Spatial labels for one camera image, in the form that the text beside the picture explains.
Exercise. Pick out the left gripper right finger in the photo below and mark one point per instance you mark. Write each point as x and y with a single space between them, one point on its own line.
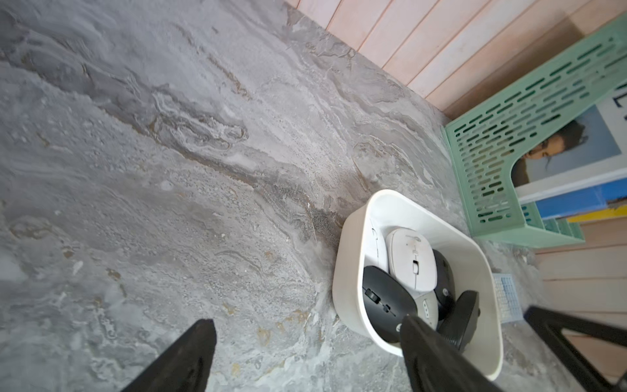
433 364

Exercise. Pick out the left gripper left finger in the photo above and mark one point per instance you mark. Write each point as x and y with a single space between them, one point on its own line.
185 365

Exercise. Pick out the white grey mouse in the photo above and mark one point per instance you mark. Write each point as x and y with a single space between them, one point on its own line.
428 308

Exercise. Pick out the white plastic storage box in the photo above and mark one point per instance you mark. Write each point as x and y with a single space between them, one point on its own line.
461 266

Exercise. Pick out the yellow blue calculator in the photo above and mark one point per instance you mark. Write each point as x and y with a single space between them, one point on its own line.
507 298

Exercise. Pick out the blue book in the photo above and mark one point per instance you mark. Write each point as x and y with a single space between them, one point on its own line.
595 198

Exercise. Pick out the white book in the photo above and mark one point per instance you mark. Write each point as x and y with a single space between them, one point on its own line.
588 151

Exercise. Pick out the green plastic file organizer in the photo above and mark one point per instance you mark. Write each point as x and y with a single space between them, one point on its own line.
487 141

